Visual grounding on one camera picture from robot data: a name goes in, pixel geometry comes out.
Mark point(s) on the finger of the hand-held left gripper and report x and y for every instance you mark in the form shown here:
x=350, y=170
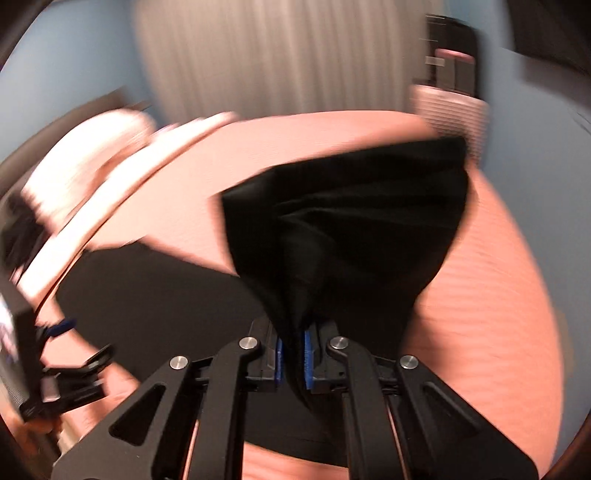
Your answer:
x=85, y=364

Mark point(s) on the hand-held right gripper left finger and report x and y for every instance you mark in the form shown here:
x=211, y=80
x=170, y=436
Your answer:
x=277, y=364

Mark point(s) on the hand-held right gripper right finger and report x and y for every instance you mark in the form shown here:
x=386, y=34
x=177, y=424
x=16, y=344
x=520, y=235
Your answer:
x=308, y=364

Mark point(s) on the black pants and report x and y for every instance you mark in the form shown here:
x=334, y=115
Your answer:
x=351, y=221

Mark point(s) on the white pillow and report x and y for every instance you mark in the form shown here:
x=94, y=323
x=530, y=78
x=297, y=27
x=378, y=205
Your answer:
x=78, y=157

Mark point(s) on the pink bed blanket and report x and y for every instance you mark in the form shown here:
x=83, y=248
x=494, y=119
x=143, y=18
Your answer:
x=485, y=295

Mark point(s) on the white window curtain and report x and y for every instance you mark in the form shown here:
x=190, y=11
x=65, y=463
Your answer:
x=281, y=57

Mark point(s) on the black chair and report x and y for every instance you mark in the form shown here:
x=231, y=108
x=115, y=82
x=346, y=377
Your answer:
x=450, y=55

